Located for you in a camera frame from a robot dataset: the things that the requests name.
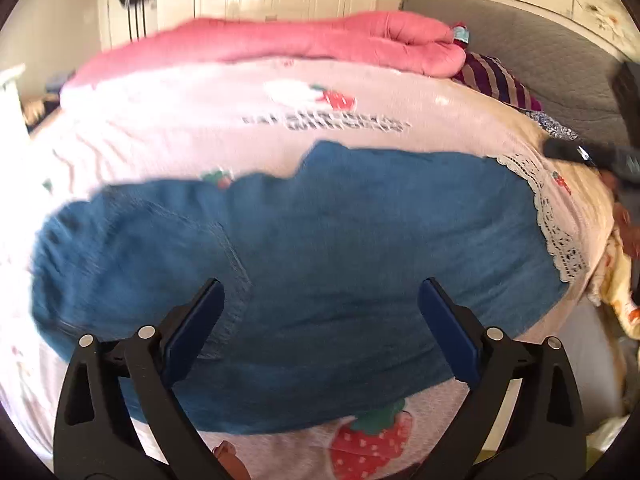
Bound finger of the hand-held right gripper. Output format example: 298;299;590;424
544;137;596;163

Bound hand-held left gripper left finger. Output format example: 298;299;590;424
52;277;251;480

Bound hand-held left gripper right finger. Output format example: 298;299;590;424
417;276;588;480

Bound blue denim pants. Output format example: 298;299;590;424
31;140;571;436

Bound person's right hand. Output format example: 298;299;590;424
600;170;640;261

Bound blue floral cloth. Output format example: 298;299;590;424
527;110;581;141

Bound beige blanket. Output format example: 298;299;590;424
495;97;601;176

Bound grey padded headboard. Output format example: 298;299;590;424
399;0;640;148

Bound purple striped pillow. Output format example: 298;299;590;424
452;52;543;111

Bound yellow printed blanket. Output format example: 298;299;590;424
587;230;640;341

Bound strawberry printed bedsheet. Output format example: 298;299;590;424
0;57;621;480

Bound pink quilt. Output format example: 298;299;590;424
60;10;468;96

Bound white dresser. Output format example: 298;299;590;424
0;62;31;136

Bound white door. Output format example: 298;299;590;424
100;0;161;48

